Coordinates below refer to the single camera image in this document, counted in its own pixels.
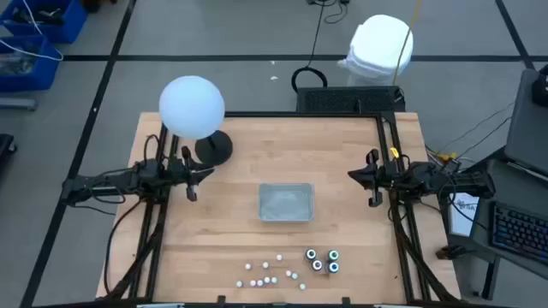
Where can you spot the black handheld device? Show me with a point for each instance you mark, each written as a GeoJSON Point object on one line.
{"type": "Point", "coordinates": [47, 16]}

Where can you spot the white printed paper sheet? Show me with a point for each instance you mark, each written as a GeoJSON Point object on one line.
{"type": "Point", "coordinates": [462, 218]}

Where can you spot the grey desk panel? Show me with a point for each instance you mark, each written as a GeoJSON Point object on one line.
{"type": "Point", "coordinates": [528, 124]}

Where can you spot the grey workstation desk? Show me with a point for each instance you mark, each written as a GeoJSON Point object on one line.
{"type": "Point", "coordinates": [522, 188]}

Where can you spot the blue plastic storage bin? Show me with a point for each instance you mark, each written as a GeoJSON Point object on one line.
{"type": "Point", "coordinates": [47, 72]}
{"type": "Point", "coordinates": [73, 21]}

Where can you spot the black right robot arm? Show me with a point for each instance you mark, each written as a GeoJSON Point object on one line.
{"type": "Point", "coordinates": [449, 181]}

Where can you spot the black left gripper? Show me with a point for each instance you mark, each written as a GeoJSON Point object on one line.
{"type": "Point", "coordinates": [177, 173]}

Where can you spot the white plastic covered bin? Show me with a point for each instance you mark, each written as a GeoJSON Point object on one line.
{"type": "Point", "coordinates": [377, 47]}

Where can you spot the large bottle dark tip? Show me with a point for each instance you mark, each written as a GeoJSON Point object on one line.
{"type": "Point", "coordinates": [311, 254]}

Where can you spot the large bottle purple tip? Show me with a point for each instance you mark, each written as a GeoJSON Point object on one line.
{"type": "Point", "coordinates": [317, 265]}

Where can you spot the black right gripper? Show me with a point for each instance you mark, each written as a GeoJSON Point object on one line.
{"type": "Point", "coordinates": [383, 179]}

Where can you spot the black backlit keyboard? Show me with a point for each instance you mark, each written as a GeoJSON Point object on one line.
{"type": "Point", "coordinates": [520, 233]}

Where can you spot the clear bag of parts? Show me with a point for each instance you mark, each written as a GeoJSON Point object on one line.
{"type": "Point", "coordinates": [17, 64]}

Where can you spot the grey metal bar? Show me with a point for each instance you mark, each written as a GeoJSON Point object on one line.
{"type": "Point", "coordinates": [17, 104]}

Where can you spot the black aluminium table frame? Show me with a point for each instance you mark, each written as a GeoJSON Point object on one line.
{"type": "Point", "coordinates": [299, 114]}

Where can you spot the large bottle green tip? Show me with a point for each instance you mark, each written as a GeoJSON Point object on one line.
{"type": "Point", "coordinates": [333, 255]}

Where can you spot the black desk device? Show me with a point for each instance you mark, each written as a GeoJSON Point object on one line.
{"type": "Point", "coordinates": [541, 87]}

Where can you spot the white globe lamp black base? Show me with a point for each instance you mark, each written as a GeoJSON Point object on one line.
{"type": "Point", "coordinates": [191, 107]}

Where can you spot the black perforated computer case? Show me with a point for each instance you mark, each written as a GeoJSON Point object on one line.
{"type": "Point", "coordinates": [342, 100]}

